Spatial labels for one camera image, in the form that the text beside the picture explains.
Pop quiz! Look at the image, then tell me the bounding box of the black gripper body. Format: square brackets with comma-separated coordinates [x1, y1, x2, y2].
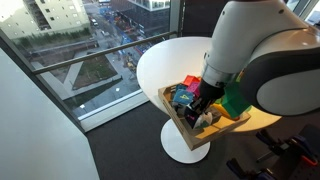
[196, 78, 226, 109]

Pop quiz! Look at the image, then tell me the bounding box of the yellow toy banana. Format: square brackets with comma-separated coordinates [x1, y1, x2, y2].
[211, 102, 241, 121]

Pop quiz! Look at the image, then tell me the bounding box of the magenta toy cube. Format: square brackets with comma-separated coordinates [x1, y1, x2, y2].
[185, 81, 202, 99]

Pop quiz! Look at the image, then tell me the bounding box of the red toy cube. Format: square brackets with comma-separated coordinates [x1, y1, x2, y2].
[182, 74, 201, 87]

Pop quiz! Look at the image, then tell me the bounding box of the wooden toy tray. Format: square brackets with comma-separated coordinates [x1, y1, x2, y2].
[157, 74, 252, 152]

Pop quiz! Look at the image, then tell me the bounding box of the blue number cube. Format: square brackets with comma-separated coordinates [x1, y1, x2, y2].
[172, 89, 195, 107]

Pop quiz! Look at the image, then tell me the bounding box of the black orange bar clamp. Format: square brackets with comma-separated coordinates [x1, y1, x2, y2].
[255, 128, 319, 168]
[226, 158, 278, 180]

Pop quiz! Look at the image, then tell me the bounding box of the grey window railing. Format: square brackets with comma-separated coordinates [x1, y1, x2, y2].
[32, 30, 178, 76]

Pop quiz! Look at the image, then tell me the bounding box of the white table pedestal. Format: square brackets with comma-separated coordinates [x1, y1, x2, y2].
[160, 118, 212, 165]

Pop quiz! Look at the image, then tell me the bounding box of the dark window frame post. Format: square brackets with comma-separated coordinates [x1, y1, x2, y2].
[0, 29, 88, 134]

